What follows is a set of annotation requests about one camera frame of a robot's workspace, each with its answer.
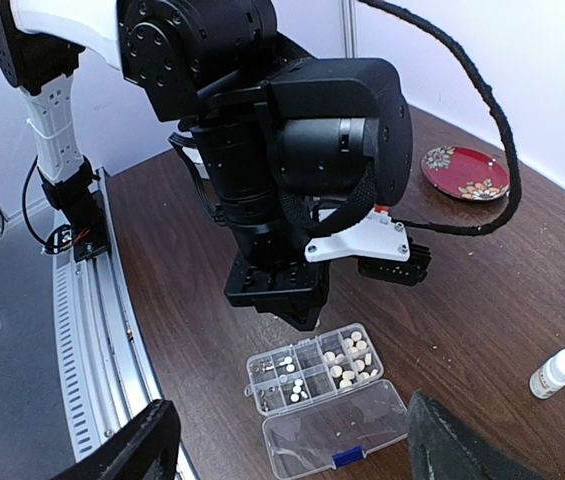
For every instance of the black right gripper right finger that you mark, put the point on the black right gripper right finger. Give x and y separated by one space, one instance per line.
441 446

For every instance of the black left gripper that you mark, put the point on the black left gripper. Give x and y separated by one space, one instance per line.
295 292

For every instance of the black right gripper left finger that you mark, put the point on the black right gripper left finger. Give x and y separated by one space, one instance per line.
145 448

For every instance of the clear plastic pill organizer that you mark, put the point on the clear plastic pill organizer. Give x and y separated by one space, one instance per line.
332 429

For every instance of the white pill bottle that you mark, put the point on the white pill bottle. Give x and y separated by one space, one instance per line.
549 378

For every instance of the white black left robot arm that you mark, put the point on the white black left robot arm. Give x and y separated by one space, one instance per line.
296 147

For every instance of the small silver pills in organizer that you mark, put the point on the small silver pills in organizer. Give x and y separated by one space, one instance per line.
264 377

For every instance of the round white pills in organizer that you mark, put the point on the round white pills in organizer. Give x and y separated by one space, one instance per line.
292 382

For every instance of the red floral plate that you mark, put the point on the red floral plate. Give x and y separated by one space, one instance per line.
464 173

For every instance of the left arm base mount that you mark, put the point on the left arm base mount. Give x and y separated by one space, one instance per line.
85 231

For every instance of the left aluminium frame post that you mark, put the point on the left aluminium frame post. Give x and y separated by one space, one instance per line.
348 21

